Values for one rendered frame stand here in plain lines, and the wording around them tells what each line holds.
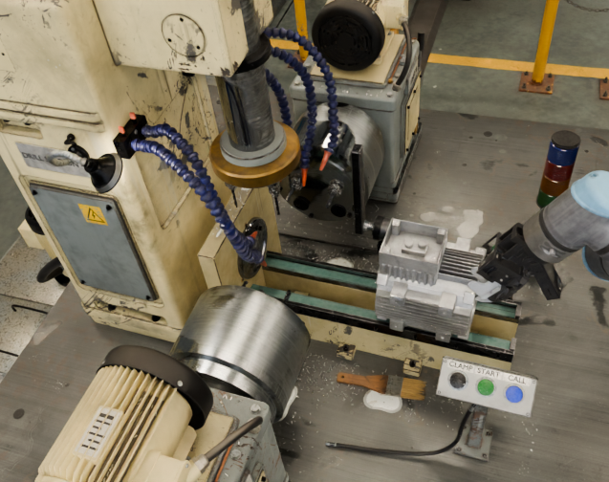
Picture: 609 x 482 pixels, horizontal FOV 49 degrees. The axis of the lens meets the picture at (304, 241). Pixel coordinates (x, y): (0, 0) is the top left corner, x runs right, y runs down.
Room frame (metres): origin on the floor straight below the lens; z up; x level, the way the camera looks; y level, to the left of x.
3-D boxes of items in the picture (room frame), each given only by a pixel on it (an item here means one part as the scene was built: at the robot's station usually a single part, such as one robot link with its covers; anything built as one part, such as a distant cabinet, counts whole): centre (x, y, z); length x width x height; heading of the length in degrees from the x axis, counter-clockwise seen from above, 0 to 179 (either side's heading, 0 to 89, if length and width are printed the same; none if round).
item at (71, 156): (0.90, 0.34, 1.46); 0.18 x 0.11 x 0.13; 65
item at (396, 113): (1.55, -0.22, 0.99); 0.35 x 0.31 x 0.37; 155
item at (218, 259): (1.08, 0.18, 0.97); 0.30 x 0.11 x 0.34; 155
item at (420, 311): (0.88, -0.26, 1.02); 0.20 x 0.19 x 0.19; 64
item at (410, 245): (0.89, -0.22, 1.11); 0.12 x 0.11 x 0.07; 64
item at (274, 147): (1.03, 0.07, 1.43); 0.18 x 0.18 x 0.48
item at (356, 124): (1.31, -0.11, 1.04); 0.41 x 0.25 x 0.25; 155
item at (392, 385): (0.77, -0.13, 0.80); 0.21 x 0.05 x 0.01; 71
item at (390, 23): (1.58, -0.26, 1.16); 0.33 x 0.26 x 0.42; 155
